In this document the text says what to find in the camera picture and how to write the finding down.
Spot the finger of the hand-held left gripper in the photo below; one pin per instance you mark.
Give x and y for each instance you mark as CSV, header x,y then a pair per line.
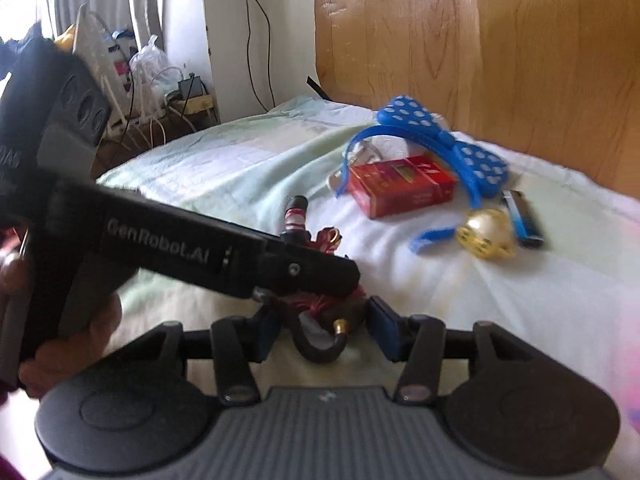
x,y
310,272

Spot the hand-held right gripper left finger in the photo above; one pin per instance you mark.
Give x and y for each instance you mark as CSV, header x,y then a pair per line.
x,y
267,331

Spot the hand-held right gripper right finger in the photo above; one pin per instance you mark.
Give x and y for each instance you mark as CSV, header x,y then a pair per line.
x,y
387,331

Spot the black curved hook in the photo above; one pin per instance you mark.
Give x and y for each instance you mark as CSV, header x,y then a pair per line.
x,y
315,353

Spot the red cardboard box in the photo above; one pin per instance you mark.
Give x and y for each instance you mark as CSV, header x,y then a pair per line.
x,y
400,190

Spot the gold ball ornament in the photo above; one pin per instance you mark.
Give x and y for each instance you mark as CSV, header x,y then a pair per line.
x,y
487,232

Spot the blue lighter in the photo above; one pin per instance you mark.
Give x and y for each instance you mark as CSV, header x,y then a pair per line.
x,y
525,222

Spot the blue polka dot bow headband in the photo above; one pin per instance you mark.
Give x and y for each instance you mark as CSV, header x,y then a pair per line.
x,y
400,112

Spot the person's left hand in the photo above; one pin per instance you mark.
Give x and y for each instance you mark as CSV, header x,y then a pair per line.
x,y
70,347

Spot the dark wooden side table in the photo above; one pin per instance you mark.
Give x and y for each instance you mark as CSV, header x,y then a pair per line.
x,y
150,150

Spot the white plastic bag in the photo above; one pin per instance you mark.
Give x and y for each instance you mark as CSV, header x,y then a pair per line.
x,y
149,60

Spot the pale green bed sheet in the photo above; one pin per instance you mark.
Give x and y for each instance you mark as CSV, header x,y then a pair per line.
x,y
225,160

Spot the yellowish power strip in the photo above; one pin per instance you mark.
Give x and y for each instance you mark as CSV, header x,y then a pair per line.
x,y
197,104

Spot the grey power adapter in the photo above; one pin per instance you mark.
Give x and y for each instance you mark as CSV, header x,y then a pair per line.
x,y
190,86

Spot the grey curtain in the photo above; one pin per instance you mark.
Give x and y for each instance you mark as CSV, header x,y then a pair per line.
x,y
145,0

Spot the wooden headboard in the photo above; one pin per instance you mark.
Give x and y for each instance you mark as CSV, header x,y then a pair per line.
x,y
475,35

